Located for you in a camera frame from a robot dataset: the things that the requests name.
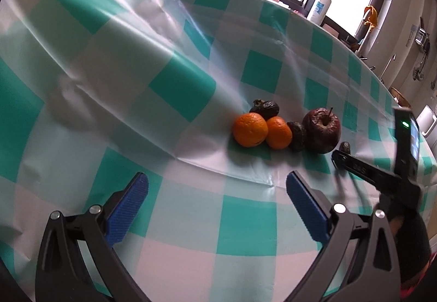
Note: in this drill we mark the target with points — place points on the wicker basket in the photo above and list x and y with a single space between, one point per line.
400 97

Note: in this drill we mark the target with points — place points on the white lotion bottle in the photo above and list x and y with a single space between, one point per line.
319 8

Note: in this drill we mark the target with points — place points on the green white checked tablecloth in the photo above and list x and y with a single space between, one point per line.
136 49

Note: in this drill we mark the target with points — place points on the small orange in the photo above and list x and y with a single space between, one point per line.
278 133

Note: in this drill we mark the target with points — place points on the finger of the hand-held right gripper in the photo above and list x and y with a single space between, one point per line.
358 168

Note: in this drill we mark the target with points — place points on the red garment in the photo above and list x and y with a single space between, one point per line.
413 292

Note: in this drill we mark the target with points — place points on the metal faucet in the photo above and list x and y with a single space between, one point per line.
389 64

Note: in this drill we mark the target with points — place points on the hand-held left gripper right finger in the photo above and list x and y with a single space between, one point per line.
307 209

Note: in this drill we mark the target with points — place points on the orange cloth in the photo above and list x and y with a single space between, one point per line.
370 15

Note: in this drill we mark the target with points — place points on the red-brown wrinkled apple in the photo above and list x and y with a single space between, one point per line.
322 131

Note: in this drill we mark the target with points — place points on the large orange with stem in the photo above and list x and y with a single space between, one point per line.
250 129

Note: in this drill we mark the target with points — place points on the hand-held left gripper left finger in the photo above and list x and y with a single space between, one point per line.
128 209

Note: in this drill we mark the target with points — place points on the person's right hand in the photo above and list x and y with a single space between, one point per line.
413 247

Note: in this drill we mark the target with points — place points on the dark brown round fruit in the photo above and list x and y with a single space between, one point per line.
264 107
344 146
297 137

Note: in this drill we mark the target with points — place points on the white container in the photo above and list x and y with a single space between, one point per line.
427 119

